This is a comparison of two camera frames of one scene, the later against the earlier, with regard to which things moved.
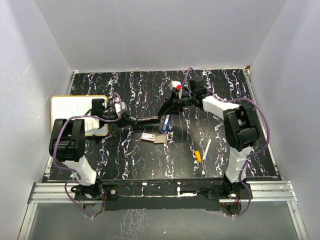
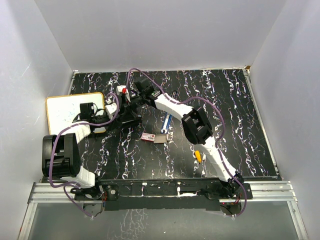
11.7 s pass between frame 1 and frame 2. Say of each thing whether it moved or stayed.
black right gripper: moved
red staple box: stayed
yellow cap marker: stayed
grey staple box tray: stayed
